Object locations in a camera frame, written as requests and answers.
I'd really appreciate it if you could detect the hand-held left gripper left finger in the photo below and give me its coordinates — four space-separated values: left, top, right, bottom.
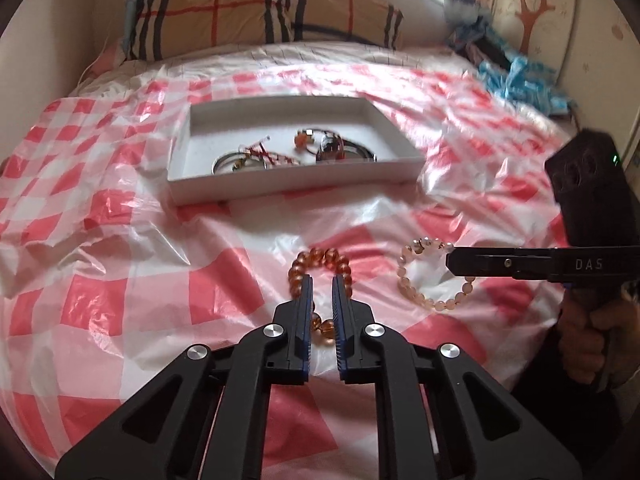
55 275 315 480

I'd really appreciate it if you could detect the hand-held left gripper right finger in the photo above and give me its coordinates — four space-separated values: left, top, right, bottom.
331 275 583 480

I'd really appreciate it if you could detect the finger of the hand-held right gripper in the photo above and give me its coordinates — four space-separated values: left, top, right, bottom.
445 246 551 281

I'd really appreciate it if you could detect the amber bead bracelet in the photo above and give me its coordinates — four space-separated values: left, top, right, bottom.
287 246 352 345

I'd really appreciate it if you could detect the pale pink bead bracelet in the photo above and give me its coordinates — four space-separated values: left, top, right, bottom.
396 237 476 312

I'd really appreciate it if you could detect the red string bracelet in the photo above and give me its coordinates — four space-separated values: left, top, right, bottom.
240 135 303 168

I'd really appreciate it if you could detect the white cardboard box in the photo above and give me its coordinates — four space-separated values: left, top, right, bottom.
166 96 427 207

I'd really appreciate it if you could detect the person's right hand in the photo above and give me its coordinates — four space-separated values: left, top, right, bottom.
557 286 640 387

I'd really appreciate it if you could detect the crumpled blue white cloth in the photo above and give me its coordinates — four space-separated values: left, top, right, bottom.
445 0 571 113

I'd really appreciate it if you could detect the small silver bangle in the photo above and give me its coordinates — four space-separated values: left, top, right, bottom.
212 150 251 176

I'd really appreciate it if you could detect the red white checkered plastic sheet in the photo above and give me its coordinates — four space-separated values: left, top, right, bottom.
0 57 576 480

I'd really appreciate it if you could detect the plaid pillow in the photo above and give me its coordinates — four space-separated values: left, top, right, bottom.
260 0 405 51
127 0 293 61

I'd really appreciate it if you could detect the pink cloth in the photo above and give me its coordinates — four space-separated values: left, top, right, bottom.
82 42 128 83

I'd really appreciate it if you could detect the black braided leather bracelet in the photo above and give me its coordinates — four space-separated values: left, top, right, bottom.
320 132 378 163

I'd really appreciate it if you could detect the brown tree wall sticker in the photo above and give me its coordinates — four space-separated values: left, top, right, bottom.
515 0 556 56

